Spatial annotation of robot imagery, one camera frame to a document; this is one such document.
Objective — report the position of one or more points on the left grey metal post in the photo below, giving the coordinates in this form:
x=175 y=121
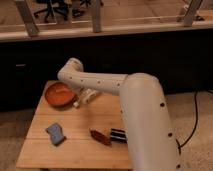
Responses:
x=27 y=18

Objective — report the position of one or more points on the orange ceramic bowl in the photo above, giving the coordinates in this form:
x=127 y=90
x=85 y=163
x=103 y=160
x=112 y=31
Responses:
x=59 y=94

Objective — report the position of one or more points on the black office chair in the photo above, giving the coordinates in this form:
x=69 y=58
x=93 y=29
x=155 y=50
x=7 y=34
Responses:
x=53 y=6

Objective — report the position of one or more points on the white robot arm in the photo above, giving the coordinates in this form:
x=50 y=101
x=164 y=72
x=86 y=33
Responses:
x=151 y=142

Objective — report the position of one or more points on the brown eggplant toy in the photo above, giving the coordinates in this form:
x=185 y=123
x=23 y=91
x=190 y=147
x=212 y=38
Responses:
x=100 y=137

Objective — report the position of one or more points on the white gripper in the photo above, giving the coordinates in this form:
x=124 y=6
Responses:
x=77 y=91

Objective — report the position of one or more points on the middle grey metal post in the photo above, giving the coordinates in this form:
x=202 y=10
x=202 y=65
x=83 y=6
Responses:
x=95 y=12

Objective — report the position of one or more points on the grey metal post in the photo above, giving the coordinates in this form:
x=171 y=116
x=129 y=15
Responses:
x=189 y=16
x=95 y=12
x=27 y=18

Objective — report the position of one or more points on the clear plastic bottle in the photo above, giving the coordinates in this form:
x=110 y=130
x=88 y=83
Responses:
x=85 y=97

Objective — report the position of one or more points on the right grey metal post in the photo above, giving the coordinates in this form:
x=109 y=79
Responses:
x=189 y=16

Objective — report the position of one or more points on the wooden table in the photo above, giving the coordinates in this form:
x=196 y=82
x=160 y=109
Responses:
x=79 y=150

